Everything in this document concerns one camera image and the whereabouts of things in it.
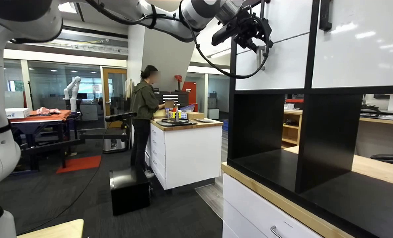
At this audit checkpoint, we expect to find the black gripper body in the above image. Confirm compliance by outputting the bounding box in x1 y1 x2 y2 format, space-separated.
221 6 265 51

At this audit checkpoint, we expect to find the red cabinet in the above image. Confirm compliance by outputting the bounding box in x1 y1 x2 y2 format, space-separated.
181 80 200 112

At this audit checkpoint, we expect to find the black tool chest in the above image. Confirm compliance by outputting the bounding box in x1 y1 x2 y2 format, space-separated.
159 90 189 111

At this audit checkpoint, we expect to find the black tray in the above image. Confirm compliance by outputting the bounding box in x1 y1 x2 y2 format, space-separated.
159 116 199 128

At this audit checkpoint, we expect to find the person in dark green jacket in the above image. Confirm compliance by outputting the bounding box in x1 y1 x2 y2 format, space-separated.
129 63 167 172

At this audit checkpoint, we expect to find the white island cabinet wood top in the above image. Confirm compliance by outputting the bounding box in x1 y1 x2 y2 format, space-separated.
148 117 224 191

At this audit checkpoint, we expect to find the brown wooden door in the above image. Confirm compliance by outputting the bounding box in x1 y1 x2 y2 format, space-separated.
101 66 130 129

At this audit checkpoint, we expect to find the white base cabinet wood top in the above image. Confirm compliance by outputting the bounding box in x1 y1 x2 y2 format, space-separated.
220 153 393 238

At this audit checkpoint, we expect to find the ceiling light panel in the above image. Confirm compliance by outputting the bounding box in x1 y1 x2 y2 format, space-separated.
56 1 78 14

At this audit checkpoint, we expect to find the black floor box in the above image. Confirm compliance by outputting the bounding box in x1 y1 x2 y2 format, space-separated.
107 168 156 218

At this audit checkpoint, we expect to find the red floor mat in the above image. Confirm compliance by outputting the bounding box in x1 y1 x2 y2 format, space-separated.
56 153 103 175

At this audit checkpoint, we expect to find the red table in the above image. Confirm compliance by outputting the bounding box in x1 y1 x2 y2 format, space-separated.
8 108 74 172

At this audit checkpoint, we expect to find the white box on table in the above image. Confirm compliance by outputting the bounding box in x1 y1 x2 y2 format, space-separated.
4 105 31 120

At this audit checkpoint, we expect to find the light wood table corner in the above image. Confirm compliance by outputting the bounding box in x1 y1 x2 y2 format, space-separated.
16 218 86 238

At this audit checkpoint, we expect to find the silver drawer handle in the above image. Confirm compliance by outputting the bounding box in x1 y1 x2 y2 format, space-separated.
256 45 269 60

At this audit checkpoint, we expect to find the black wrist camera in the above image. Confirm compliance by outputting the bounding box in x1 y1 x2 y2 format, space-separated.
211 22 240 47

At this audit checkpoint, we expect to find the black door handle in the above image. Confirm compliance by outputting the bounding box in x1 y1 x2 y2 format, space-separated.
318 0 335 33

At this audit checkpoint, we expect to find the black shelf cabinet frame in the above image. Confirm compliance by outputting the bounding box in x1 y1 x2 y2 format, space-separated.
226 0 393 238

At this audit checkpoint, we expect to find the black metal frame stand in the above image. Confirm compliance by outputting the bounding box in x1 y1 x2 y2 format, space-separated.
25 109 136 173

